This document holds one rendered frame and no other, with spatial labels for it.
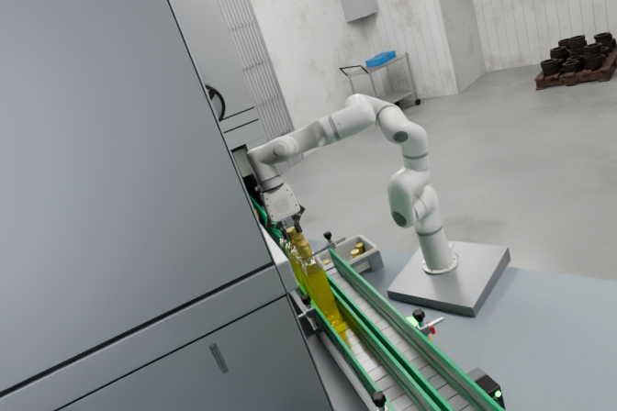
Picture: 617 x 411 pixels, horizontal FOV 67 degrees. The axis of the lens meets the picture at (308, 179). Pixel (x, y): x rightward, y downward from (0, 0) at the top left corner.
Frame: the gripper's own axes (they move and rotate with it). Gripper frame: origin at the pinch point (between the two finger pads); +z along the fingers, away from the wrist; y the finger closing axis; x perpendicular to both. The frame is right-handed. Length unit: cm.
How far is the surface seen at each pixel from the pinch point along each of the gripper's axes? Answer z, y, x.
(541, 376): 53, 37, -43
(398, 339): 34.8, 11.0, -25.5
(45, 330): -15, -51, -66
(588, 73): 34, 433, 285
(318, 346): 31.3, -8.3, -12.1
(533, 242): 91, 157, 106
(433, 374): 39, 11, -41
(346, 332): 31.5, 0.9, -12.8
